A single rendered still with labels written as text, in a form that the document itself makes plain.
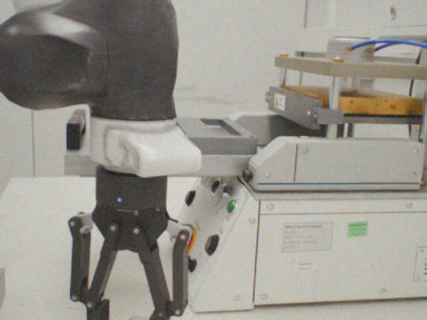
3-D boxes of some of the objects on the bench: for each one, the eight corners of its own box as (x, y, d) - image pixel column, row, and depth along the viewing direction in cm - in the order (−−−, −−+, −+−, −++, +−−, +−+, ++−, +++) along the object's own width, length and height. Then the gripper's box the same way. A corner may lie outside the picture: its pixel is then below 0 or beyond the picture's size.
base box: (409, 226, 117) (419, 151, 113) (540, 309, 81) (560, 202, 77) (170, 231, 107) (172, 148, 103) (197, 328, 71) (202, 207, 67)
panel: (171, 232, 105) (213, 150, 103) (191, 305, 76) (251, 193, 74) (162, 228, 104) (204, 146, 102) (178, 301, 76) (238, 187, 73)
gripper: (225, 166, 57) (213, 357, 62) (65, 151, 60) (66, 334, 65) (213, 183, 50) (200, 398, 55) (31, 164, 53) (35, 370, 58)
